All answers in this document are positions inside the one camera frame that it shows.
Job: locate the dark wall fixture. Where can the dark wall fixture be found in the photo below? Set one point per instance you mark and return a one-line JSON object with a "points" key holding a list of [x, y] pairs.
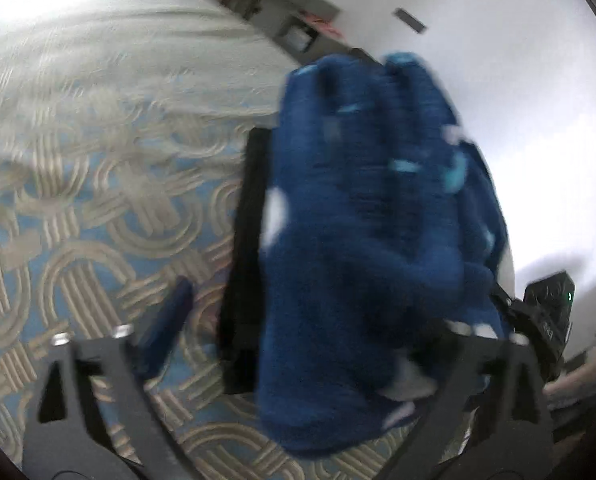
{"points": [[410, 20]]}

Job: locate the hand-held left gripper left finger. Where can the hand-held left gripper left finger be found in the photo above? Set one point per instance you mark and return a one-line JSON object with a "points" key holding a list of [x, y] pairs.
{"points": [[165, 322]]}

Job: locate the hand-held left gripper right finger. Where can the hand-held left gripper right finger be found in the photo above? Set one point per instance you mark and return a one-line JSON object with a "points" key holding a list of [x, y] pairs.
{"points": [[507, 385]]}

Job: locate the beige and blue patterned bedspread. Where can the beige and blue patterned bedspread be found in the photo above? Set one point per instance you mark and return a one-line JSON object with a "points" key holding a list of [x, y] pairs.
{"points": [[103, 185]]}

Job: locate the person's right forearm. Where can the person's right forearm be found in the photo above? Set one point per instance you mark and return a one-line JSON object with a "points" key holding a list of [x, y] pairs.
{"points": [[577, 384]]}

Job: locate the blue star-print fleece pants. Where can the blue star-print fleece pants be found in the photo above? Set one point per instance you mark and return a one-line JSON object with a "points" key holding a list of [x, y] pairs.
{"points": [[367, 240]]}

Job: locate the grey wall shelf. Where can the grey wall shelf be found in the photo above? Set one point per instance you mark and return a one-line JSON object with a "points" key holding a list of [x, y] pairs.
{"points": [[283, 5]]}

